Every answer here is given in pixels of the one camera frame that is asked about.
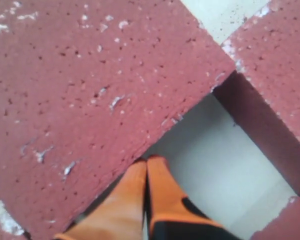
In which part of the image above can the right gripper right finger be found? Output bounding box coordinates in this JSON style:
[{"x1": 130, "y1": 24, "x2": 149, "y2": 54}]
[{"x1": 147, "y1": 155, "x2": 239, "y2": 240}]

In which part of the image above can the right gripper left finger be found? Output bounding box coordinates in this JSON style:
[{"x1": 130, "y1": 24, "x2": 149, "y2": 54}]
[{"x1": 53, "y1": 158, "x2": 147, "y2": 240}]

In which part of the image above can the red brick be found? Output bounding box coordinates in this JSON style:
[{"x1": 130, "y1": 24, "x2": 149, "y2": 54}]
[
  {"x1": 0, "y1": 212, "x2": 27, "y2": 240},
  {"x1": 251, "y1": 196, "x2": 300, "y2": 240},
  {"x1": 0, "y1": 0, "x2": 235, "y2": 240},
  {"x1": 213, "y1": 0, "x2": 300, "y2": 196}
]

